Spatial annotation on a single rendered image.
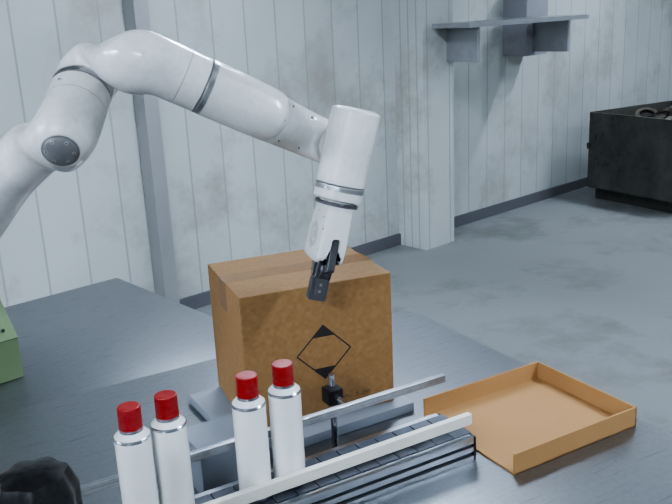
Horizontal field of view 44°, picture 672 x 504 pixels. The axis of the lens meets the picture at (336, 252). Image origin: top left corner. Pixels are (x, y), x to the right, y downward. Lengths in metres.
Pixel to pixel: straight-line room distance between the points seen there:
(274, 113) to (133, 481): 0.59
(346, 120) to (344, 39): 3.97
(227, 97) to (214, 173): 3.46
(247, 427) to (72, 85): 0.60
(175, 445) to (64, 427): 0.56
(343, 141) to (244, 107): 0.18
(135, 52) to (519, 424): 0.96
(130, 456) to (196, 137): 3.57
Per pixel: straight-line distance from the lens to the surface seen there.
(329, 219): 1.37
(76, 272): 4.43
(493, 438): 1.59
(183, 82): 1.30
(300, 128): 1.46
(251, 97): 1.32
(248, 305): 1.49
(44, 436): 1.75
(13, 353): 2.02
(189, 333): 2.16
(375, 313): 1.59
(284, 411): 1.30
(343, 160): 1.37
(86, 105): 1.38
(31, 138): 1.37
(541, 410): 1.70
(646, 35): 8.41
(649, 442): 1.63
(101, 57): 1.33
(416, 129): 5.58
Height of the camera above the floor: 1.60
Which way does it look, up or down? 16 degrees down
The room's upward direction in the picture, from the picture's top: 3 degrees counter-clockwise
